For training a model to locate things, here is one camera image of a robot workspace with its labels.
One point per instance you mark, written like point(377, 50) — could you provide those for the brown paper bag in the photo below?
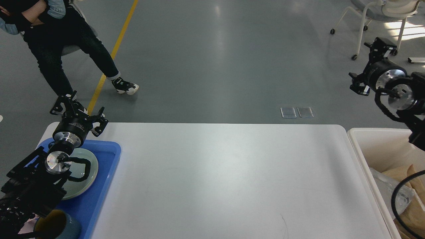
point(413, 216)

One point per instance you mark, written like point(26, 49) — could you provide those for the seated person legs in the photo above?
point(47, 27)

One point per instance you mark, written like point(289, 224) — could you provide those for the light green plate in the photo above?
point(74, 189)

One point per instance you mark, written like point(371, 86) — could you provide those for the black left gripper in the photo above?
point(73, 128)

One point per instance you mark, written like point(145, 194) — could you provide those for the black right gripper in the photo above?
point(379, 70)

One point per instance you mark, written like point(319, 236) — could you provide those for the dark teal mug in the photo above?
point(58, 224)

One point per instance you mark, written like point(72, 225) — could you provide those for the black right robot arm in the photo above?
point(402, 100)

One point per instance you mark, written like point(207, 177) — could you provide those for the white plastic bin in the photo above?
point(383, 149)

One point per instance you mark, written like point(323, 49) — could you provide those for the pink mug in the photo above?
point(29, 225)

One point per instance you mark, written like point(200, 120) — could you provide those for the grey floor plate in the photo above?
point(305, 112)
point(288, 112)

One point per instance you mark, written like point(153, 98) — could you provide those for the white office chair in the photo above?
point(381, 11)

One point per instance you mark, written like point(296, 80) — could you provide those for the aluminium foil tray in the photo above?
point(386, 186)

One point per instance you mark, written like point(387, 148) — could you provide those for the white bar on floor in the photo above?
point(416, 60)

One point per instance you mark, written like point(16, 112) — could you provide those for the blue plastic tray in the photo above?
point(85, 208)

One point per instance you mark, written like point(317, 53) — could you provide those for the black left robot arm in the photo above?
point(35, 185)

